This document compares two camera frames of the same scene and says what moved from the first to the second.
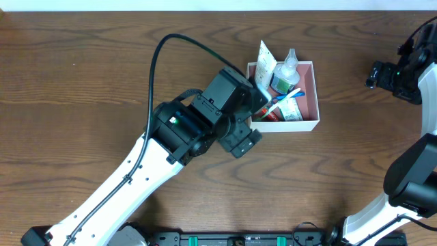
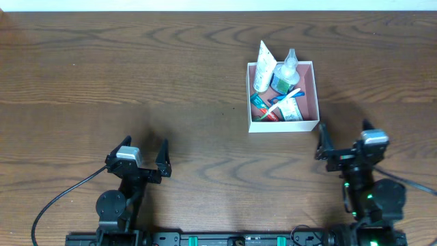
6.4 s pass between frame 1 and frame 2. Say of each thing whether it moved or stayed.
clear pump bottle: stayed
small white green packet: stayed
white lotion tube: stayed
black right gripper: moved
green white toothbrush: stayed
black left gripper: moved
